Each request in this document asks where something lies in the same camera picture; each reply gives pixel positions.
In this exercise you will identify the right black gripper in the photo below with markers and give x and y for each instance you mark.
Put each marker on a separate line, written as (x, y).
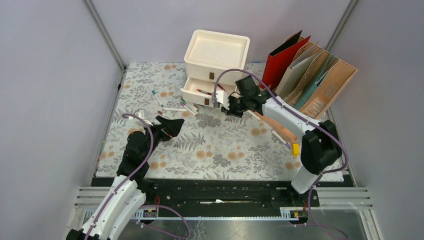
(230, 112)

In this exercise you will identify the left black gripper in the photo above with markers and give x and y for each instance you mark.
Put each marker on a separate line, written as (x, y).
(168, 128)

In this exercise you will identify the brown capped white marker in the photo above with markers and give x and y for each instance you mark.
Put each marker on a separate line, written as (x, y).
(164, 115)

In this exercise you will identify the yellow capped white marker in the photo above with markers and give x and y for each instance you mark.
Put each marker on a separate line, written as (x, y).
(254, 115)

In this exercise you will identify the yellow cap red pen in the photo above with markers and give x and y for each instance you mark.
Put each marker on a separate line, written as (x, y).
(204, 92)

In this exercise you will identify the red folder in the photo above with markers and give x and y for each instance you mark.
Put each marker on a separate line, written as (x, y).
(280, 58)

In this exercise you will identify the white three-drawer organizer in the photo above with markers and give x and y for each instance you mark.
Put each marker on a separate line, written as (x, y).
(208, 55)

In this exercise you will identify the beige folder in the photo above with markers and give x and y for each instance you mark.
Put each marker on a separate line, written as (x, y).
(297, 68)

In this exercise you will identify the teal folder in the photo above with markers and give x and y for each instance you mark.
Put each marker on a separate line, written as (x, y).
(313, 83)

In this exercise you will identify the dark red pen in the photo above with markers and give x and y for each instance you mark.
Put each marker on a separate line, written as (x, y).
(222, 88)

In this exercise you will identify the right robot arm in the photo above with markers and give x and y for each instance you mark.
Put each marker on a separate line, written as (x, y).
(319, 147)

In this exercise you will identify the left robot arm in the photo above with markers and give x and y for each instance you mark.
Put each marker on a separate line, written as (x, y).
(130, 189)

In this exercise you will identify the green capped marker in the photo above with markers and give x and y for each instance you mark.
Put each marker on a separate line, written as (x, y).
(191, 106)

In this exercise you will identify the floral table mat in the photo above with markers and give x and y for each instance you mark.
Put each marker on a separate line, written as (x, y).
(210, 145)

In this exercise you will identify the teal capped white marker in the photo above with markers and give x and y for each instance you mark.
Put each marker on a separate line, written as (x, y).
(157, 98)

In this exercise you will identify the purple capped white marker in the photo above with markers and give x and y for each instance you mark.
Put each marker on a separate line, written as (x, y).
(288, 145)

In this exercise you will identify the yellow eraser block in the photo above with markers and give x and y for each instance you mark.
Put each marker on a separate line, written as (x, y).
(296, 150)

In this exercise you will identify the orange plastic file rack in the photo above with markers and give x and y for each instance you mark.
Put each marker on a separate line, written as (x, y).
(335, 78)

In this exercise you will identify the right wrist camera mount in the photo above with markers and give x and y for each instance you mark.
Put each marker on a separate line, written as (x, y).
(220, 99)

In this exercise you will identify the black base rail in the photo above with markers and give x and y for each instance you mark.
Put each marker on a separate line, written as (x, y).
(226, 198)

